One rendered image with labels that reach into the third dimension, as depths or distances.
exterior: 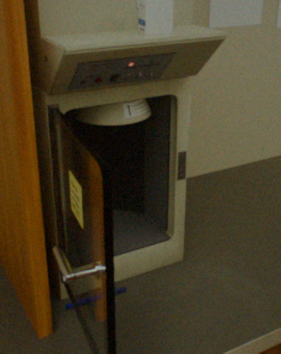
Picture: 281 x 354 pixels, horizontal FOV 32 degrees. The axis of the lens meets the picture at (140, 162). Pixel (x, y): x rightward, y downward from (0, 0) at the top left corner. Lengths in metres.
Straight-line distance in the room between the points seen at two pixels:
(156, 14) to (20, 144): 0.32
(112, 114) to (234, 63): 0.76
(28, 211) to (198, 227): 0.63
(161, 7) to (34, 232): 0.46
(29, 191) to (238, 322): 0.51
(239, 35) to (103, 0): 0.82
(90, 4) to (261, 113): 1.04
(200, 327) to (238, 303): 0.12
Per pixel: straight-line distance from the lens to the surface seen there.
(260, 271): 1.25
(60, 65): 0.84
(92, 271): 0.77
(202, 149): 1.72
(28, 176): 0.87
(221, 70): 1.68
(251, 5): 1.71
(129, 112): 1.04
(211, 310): 1.12
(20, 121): 0.84
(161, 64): 0.95
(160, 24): 0.92
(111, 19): 0.96
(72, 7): 0.93
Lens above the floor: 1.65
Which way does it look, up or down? 23 degrees down
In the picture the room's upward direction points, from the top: straight up
